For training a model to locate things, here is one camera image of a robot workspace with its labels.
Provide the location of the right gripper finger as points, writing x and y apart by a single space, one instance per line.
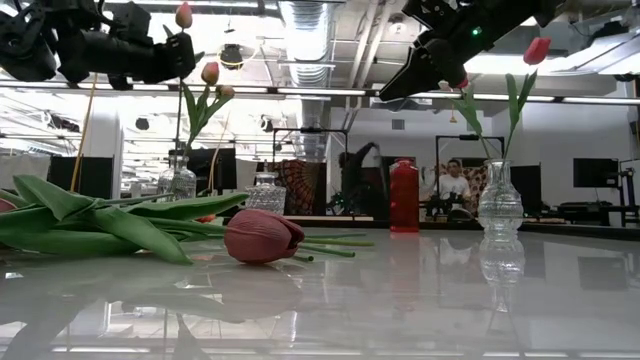
425 70

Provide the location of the pink artificial tulip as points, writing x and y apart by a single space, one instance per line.
183 15
226 91
210 73

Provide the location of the orange artificial tulip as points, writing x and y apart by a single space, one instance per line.
206 218

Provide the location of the dark red artificial tulip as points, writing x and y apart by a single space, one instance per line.
4 205
150 235
260 237

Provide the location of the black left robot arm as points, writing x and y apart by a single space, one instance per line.
25 50

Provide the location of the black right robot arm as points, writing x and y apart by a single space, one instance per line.
530 7

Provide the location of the clear textured glass bottle vase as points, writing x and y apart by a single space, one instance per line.
180 185

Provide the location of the red glass bottle vase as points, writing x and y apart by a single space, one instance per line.
404 200

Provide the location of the tall clear ribbed glass vase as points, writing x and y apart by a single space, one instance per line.
500 205

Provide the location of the black dome ceiling fixture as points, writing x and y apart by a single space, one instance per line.
231 56

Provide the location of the black monitor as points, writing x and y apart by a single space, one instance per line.
224 170
97 177
595 172

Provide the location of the short clear cut-glass jar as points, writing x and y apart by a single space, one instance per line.
265 197

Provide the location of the red patterned tapestry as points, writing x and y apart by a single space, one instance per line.
300 185

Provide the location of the black workbench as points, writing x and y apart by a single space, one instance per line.
590 207

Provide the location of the black metal stand frame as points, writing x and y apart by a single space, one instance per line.
467 137
310 130

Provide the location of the silver ventilation duct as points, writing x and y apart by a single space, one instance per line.
310 50

